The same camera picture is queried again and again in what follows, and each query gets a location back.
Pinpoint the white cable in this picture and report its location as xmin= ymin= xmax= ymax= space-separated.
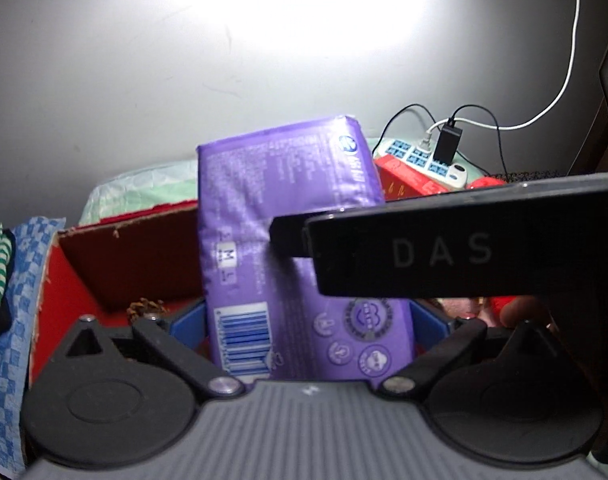
xmin=430 ymin=0 xmax=582 ymax=137

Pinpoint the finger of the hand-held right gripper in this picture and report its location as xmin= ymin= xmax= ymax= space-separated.
xmin=268 ymin=214 xmax=316 ymax=262

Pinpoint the brown pine cone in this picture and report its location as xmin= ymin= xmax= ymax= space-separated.
xmin=126 ymin=298 xmax=166 ymax=325

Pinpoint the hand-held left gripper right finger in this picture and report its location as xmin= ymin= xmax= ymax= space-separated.
xmin=383 ymin=299 xmax=561 ymax=403

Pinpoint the purple plastic packet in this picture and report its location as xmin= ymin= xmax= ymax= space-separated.
xmin=196 ymin=115 xmax=417 ymax=382

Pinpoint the person's right hand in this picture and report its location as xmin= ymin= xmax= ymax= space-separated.
xmin=479 ymin=294 xmax=552 ymax=332

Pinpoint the red cardboard box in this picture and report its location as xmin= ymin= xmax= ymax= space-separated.
xmin=28 ymin=200 xmax=207 ymax=386

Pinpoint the blue checkered cloth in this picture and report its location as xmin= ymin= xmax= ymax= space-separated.
xmin=0 ymin=216 xmax=67 ymax=478

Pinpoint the black charger adapter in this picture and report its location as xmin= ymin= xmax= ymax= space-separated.
xmin=433 ymin=118 xmax=464 ymax=165

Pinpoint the black mesh mat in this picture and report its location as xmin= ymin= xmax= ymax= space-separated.
xmin=501 ymin=170 xmax=567 ymax=184

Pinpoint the small red box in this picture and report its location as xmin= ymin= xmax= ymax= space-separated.
xmin=374 ymin=155 xmax=507 ymax=203

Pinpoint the pale green plastic packet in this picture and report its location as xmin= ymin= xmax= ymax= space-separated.
xmin=79 ymin=159 xmax=200 ymax=226

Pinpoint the black cable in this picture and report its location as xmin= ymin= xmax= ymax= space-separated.
xmin=380 ymin=104 xmax=510 ymax=176

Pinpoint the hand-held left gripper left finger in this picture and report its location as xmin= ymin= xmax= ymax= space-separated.
xmin=64 ymin=297 xmax=246 ymax=402

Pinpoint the white power strip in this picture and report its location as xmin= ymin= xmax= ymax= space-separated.
xmin=373 ymin=138 xmax=469 ymax=190

